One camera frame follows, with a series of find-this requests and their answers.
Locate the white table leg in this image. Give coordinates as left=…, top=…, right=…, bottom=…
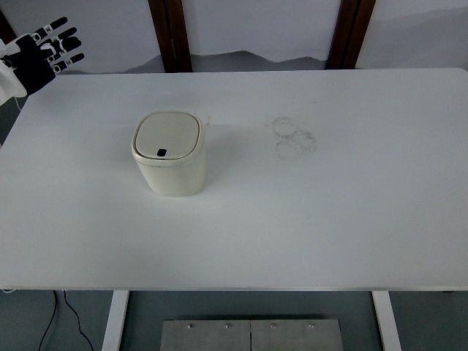
left=371, top=290, right=402, bottom=351
left=100, top=290, right=130, bottom=351

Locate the cream plastic trash bin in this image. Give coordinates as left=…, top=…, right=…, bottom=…
left=130, top=110, right=207, bottom=198

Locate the dark wooden screen post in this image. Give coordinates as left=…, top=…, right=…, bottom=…
left=325, top=0, right=377, bottom=70
left=147, top=0, right=194, bottom=73
left=0, top=9, right=18, bottom=42

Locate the thin black floor cable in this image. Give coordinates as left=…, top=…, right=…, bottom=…
left=37, top=290, right=60, bottom=351
left=62, top=290, right=94, bottom=351

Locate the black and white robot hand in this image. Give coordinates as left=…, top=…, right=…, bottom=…
left=0, top=16, right=86, bottom=107

